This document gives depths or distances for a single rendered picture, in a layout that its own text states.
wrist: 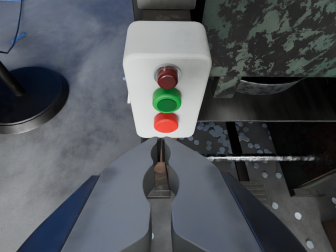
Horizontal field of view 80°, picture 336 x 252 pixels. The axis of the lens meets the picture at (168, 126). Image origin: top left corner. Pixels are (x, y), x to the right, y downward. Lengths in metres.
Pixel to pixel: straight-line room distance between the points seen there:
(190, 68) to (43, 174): 0.77
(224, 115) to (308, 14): 0.30
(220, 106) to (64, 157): 0.61
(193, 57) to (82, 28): 1.31
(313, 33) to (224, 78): 0.13
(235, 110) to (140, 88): 0.40
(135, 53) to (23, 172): 0.80
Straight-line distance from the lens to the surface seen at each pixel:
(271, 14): 0.30
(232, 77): 0.36
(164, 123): 0.22
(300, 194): 0.86
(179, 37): 0.19
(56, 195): 0.84
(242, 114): 0.56
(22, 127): 1.01
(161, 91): 0.19
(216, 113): 0.54
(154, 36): 0.19
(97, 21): 1.49
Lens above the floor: 0.73
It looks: 58 degrees down
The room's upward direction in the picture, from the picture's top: 3 degrees clockwise
